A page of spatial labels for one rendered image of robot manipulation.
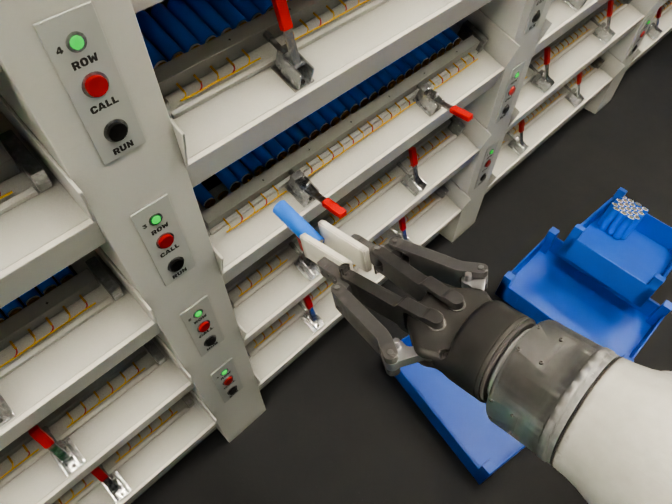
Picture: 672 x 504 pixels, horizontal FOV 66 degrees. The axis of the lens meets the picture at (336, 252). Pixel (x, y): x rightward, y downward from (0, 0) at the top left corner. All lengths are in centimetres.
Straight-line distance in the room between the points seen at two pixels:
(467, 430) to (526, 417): 74
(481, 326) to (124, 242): 33
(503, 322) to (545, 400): 6
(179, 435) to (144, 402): 19
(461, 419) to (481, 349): 73
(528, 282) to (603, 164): 49
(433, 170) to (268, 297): 41
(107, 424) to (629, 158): 147
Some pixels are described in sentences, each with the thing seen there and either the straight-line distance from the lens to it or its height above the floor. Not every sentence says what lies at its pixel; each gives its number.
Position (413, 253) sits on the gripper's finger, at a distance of 49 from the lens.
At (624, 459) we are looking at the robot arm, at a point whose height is 74.
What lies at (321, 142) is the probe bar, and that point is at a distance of 74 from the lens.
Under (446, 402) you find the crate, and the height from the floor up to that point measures 0.
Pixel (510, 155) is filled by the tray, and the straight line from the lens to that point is 138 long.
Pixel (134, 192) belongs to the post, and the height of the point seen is 70.
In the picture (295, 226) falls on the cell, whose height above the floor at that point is 62.
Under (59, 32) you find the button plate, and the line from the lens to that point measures 41.
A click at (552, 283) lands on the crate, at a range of 133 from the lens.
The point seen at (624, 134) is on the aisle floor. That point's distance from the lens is 179.
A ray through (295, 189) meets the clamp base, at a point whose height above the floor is 53.
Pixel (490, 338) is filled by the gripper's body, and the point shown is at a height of 71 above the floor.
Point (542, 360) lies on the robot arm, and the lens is 38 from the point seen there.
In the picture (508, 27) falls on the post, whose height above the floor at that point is 57.
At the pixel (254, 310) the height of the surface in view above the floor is 32.
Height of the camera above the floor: 105
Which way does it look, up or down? 55 degrees down
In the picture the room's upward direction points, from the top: straight up
